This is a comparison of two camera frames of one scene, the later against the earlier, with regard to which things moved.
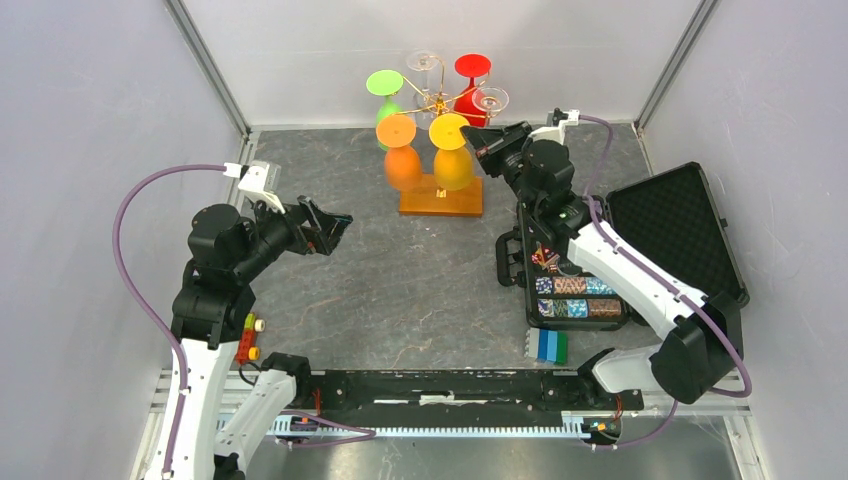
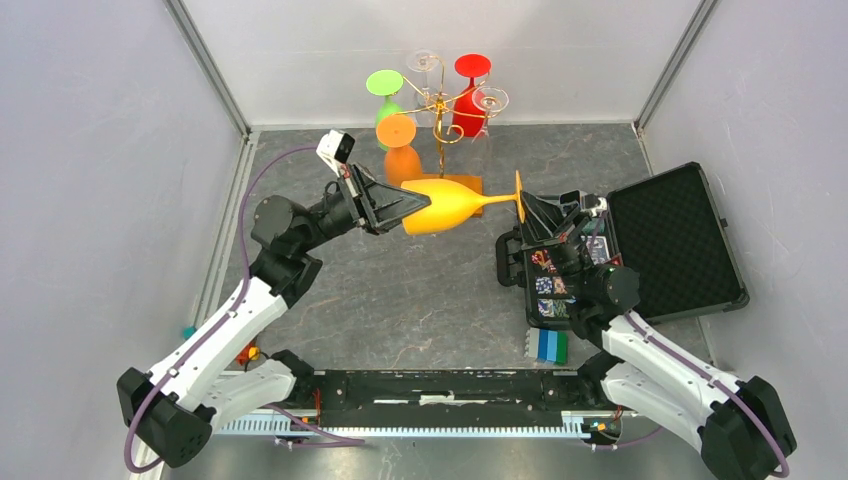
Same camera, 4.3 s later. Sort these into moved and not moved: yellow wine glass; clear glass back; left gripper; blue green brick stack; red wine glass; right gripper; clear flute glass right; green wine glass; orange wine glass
Moved: yellow wine glass; left gripper; right gripper
Not moved: blue green brick stack; green wine glass; clear glass back; red wine glass; orange wine glass; clear flute glass right
